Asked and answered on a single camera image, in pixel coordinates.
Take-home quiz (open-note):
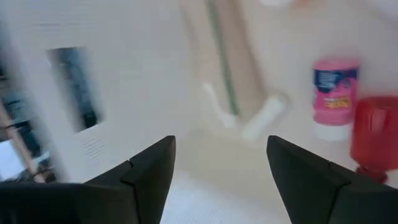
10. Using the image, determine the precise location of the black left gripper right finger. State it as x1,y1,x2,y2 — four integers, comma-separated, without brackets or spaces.
266,135,398,224

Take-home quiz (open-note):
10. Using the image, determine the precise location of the white perforated plastic basket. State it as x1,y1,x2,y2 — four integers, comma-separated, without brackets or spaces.
0,0,398,224

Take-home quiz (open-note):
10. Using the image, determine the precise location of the small pink labelled bottle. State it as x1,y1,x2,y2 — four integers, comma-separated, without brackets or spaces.
312,57,361,142

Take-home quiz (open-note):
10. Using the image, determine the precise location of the red liquid bottle white cap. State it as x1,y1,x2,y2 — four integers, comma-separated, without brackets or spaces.
349,95,398,184

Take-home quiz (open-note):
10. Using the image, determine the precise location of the beige elastic bandage roll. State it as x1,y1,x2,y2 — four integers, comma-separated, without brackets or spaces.
180,0,268,119

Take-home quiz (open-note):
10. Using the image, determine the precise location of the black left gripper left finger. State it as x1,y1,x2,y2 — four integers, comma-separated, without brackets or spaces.
0,135,177,224

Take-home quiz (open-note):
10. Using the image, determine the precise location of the small white gauze roll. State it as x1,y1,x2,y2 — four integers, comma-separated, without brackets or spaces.
241,93,292,141

